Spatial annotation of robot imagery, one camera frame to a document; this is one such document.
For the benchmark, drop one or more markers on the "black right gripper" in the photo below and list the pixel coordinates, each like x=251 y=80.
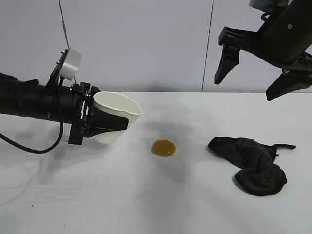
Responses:
x=280 y=41

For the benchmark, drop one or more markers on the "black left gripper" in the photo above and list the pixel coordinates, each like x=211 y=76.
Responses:
x=79 y=109

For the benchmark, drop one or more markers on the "white paper cup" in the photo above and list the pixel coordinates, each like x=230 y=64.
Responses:
x=114 y=102

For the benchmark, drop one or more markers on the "dark grey cloth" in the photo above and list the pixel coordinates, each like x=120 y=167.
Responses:
x=256 y=165

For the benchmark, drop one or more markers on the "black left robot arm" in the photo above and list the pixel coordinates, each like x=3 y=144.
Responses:
x=24 y=97

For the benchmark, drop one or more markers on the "brown liquid spill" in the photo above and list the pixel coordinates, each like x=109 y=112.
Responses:
x=163 y=148

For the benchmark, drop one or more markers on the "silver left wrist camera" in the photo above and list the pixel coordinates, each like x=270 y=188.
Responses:
x=70 y=63

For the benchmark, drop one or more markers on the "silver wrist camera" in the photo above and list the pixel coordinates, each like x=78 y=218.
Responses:
x=70 y=63
x=256 y=3

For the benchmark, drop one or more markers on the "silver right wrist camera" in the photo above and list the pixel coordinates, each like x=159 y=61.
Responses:
x=256 y=3

